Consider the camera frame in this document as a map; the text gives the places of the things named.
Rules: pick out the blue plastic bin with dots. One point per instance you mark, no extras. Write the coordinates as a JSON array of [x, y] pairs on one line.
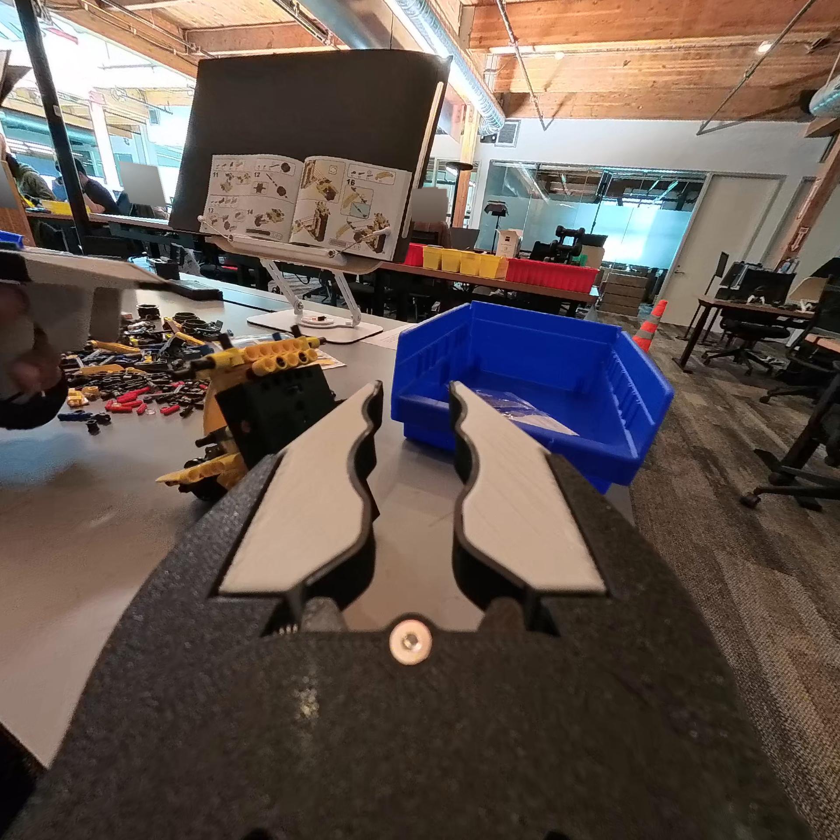
[[590, 367]]

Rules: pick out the small red plastic bin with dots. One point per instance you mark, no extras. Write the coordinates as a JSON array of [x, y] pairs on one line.
[[415, 254]]

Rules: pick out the long wooden table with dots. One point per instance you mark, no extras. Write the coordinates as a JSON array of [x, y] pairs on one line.
[[459, 279]]

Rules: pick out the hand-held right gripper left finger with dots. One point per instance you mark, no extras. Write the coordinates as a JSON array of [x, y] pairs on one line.
[[308, 512]]

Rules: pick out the black steel column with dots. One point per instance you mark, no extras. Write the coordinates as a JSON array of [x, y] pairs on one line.
[[49, 111]]

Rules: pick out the clear plastic bag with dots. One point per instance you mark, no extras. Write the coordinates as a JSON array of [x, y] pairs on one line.
[[518, 410]]

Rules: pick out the silver air duct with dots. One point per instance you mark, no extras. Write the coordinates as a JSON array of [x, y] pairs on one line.
[[459, 59]]

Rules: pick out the white door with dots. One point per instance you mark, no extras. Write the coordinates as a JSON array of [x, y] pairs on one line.
[[722, 229]]

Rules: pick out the stack of cardboard boxes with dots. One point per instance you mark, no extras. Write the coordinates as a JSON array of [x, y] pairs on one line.
[[623, 292]]

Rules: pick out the orange traffic cone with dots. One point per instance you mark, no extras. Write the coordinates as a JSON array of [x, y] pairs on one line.
[[651, 328]]

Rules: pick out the small black box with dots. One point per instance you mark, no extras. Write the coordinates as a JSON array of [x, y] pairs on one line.
[[164, 269]]

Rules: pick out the yellow plastic bin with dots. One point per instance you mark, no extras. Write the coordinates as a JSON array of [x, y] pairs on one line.
[[433, 258], [492, 266], [451, 261], [470, 264]]

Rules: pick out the white paper sheet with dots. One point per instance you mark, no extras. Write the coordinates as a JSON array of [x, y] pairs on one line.
[[387, 338]]

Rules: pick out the building instruction booklet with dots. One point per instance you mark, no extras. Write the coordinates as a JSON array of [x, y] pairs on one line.
[[262, 197]]

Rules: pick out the small white box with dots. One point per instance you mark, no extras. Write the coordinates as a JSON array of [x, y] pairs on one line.
[[508, 243]]

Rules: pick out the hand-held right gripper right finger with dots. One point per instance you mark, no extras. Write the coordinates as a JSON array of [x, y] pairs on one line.
[[518, 512]]

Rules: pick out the person's left hand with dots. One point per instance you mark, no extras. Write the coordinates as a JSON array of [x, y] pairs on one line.
[[36, 377]]

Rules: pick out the black office chair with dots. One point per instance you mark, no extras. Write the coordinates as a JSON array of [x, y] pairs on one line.
[[817, 315], [748, 328], [800, 459]]

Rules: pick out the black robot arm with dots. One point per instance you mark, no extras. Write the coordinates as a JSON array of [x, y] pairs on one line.
[[564, 243]]

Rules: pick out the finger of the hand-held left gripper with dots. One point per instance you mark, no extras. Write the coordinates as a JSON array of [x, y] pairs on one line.
[[85, 274]]

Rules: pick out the wooden office desk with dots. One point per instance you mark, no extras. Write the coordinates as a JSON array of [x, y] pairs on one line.
[[722, 305]]

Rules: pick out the black backing board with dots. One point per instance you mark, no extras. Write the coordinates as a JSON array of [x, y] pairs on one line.
[[308, 105]]

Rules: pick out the yellow toy brick vehicle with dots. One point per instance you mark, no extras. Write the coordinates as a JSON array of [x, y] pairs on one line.
[[275, 400]]

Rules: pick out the black computer monitor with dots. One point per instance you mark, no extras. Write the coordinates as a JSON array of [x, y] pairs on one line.
[[768, 287]]

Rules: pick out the pile of small brick pieces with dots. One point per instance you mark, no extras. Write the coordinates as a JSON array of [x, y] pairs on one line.
[[124, 384]]

